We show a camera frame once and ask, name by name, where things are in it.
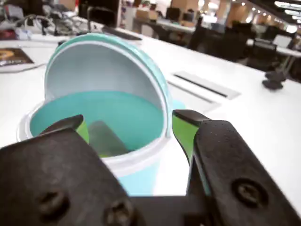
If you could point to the dark mouse pad orange logo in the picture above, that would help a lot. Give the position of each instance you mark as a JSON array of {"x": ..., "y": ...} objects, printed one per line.
[{"x": 14, "y": 56}]

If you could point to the teal whale-shaped bin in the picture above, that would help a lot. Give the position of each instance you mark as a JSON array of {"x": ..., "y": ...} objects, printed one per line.
[{"x": 98, "y": 77}]

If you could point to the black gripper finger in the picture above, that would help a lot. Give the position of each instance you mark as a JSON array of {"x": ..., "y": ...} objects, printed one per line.
[
  {"x": 230, "y": 169},
  {"x": 51, "y": 169}
]

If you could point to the black monitor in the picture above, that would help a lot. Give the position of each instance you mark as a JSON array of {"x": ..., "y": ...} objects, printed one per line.
[{"x": 102, "y": 16}]

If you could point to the black office chair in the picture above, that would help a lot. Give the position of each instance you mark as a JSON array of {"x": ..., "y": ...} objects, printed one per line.
[
  {"x": 216, "y": 44},
  {"x": 264, "y": 55}
]

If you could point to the black round stand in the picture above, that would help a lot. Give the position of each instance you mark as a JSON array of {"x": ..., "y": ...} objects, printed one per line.
[{"x": 274, "y": 81}]

